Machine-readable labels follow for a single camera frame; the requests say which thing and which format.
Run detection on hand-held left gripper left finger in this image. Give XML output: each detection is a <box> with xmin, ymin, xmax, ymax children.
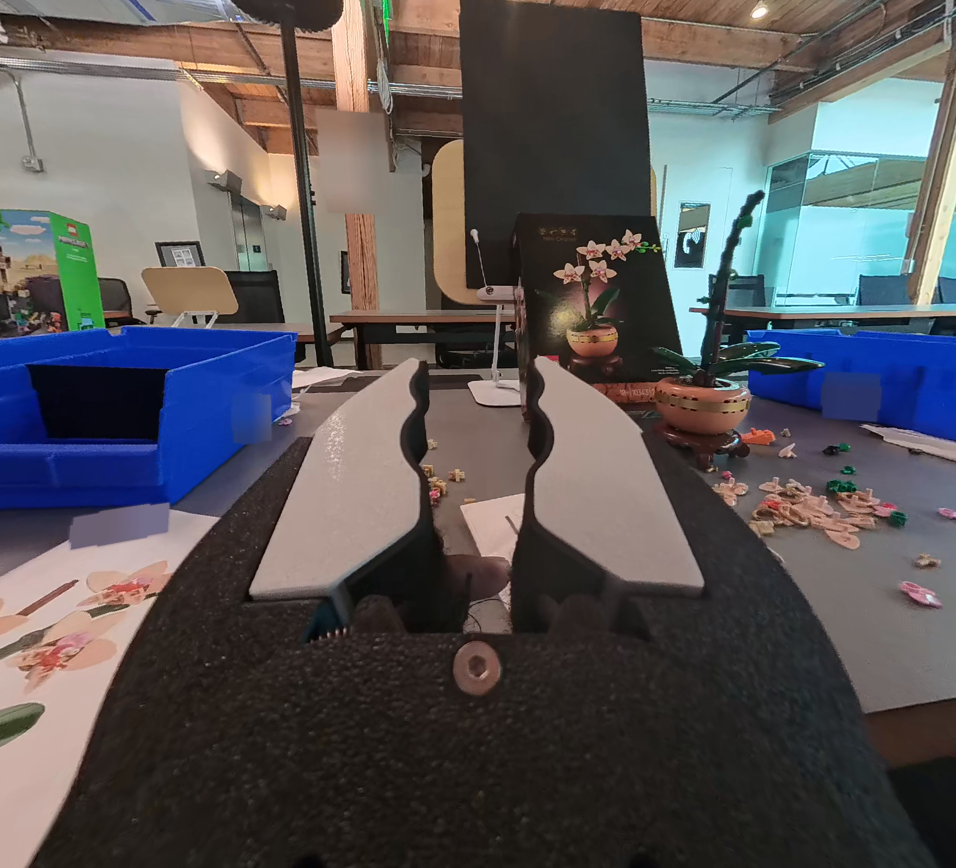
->
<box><xmin>248</xmin><ymin>358</ymin><xmax>457</xmax><ymax>641</ymax></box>

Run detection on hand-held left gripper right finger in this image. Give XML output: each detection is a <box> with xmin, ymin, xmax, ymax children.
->
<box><xmin>510</xmin><ymin>356</ymin><xmax>705</xmax><ymax>633</ymax></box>

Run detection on pale petal bricks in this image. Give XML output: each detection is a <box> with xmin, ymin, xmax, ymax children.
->
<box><xmin>710</xmin><ymin>465</ymin><xmax>944</xmax><ymax>570</ymax></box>

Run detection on white desk stand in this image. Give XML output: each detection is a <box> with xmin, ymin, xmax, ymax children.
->
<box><xmin>468</xmin><ymin>228</ymin><xmax>527</xmax><ymax>407</ymax></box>

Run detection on grey desk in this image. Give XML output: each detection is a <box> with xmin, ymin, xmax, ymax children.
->
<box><xmin>0</xmin><ymin>369</ymin><xmax>956</xmax><ymax>768</ymax></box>

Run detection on heap of colourful small bricks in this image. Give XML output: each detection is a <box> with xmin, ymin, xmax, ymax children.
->
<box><xmin>420</xmin><ymin>438</ymin><xmax>468</xmax><ymax>510</ymax></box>

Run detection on brick orchid plant in pot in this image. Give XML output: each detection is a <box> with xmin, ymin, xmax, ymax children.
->
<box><xmin>651</xmin><ymin>190</ymin><xmax>826</xmax><ymax>472</ymax></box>

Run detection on torn white paper bag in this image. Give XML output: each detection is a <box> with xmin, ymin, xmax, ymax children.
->
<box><xmin>459</xmin><ymin>493</ymin><xmax>527</xmax><ymax>564</ymax></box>

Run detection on blue plastic bin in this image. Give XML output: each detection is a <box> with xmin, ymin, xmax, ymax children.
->
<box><xmin>747</xmin><ymin>329</ymin><xmax>956</xmax><ymax>428</ymax></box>
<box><xmin>0</xmin><ymin>326</ymin><xmax>298</xmax><ymax>510</ymax></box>

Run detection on dark orchid toy box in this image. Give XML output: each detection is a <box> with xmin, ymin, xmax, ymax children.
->
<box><xmin>511</xmin><ymin>213</ymin><xmax>684</xmax><ymax>422</ymax></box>

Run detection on light wooden tilted board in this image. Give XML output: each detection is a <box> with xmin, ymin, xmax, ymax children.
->
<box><xmin>140</xmin><ymin>266</ymin><xmax>240</xmax><ymax>329</ymax></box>

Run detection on rounded wooden board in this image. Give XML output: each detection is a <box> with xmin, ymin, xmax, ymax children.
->
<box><xmin>432</xmin><ymin>139</ymin><xmax>468</xmax><ymax>310</ymax></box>

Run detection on long brown background table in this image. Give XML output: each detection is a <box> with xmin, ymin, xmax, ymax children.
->
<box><xmin>691</xmin><ymin>304</ymin><xmax>956</xmax><ymax>336</ymax></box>

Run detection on white paper sheet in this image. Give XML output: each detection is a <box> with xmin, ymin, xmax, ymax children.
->
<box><xmin>859</xmin><ymin>423</ymin><xmax>956</xmax><ymax>463</ymax></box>

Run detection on green toy box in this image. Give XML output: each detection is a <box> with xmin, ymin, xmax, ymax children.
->
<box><xmin>0</xmin><ymin>209</ymin><xmax>106</xmax><ymax>339</ymax></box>

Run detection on black rectangular panel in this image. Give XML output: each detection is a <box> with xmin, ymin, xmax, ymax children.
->
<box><xmin>459</xmin><ymin>0</ymin><xmax>652</xmax><ymax>290</ymax></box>

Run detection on orchid instruction booklet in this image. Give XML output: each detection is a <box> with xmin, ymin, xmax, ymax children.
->
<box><xmin>0</xmin><ymin>509</ymin><xmax>225</xmax><ymax>868</ymax></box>

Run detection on dark wall picture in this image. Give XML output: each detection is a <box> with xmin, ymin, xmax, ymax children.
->
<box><xmin>674</xmin><ymin>202</ymin><xmax>711</xmax><ymax>270</ymax></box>

